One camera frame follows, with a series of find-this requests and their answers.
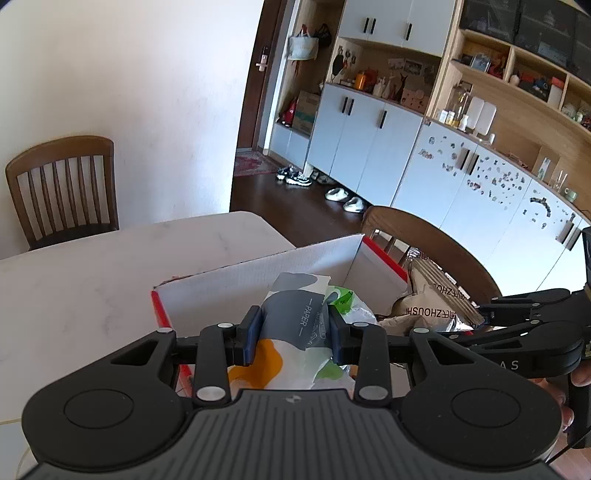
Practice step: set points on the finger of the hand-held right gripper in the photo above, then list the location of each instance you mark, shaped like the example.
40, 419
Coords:
526, 304
531, 350

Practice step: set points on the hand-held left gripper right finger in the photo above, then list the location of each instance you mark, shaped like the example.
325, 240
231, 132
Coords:
336, 341

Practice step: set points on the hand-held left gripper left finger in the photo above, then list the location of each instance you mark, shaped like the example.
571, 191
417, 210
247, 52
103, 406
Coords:
251, 341

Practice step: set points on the white tissue pack grey label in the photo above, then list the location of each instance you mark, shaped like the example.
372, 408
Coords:
295, 318

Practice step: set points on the red shoe box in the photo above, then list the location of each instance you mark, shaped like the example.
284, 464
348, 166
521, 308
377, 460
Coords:
258, 277

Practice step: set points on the brown snack bag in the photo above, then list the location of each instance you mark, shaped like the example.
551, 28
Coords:
429, 304

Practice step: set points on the patterned marble desktop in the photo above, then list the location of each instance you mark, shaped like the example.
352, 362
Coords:
92, 300

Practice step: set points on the person's right hand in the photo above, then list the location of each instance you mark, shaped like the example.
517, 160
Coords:
561, 406

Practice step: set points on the wooden curved-back chair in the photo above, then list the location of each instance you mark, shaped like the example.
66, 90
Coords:
438, 244

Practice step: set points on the white slipper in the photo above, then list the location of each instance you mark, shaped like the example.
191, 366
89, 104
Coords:
336, 194
354, 204

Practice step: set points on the black and white sneaker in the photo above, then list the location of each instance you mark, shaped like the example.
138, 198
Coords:
299, 179
285, 174

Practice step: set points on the red patterned rug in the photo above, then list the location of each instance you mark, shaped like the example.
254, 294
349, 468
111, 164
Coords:
254, 164

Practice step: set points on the red bag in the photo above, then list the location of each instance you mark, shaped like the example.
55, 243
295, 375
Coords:
288, 114

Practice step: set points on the cardboard box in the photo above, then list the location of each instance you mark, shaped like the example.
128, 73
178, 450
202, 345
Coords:
305, 113

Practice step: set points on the wooden slat-back chair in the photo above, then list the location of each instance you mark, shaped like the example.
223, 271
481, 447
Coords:
64, 184

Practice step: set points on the light blue hanging bag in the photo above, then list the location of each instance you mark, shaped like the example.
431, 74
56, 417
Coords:
302, 46

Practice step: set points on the black hanging bag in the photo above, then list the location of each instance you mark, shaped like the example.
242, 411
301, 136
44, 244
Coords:
323, 34

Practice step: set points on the wood and white wall cabinet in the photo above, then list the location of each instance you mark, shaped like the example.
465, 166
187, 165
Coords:
415, 138

